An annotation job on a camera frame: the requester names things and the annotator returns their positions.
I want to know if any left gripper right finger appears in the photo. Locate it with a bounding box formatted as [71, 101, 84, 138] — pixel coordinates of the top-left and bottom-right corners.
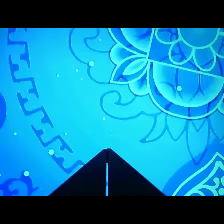
[107, 148, 167, 197]

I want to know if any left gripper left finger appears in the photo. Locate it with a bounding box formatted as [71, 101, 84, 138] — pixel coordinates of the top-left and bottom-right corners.
[48, 148, 107, 197]

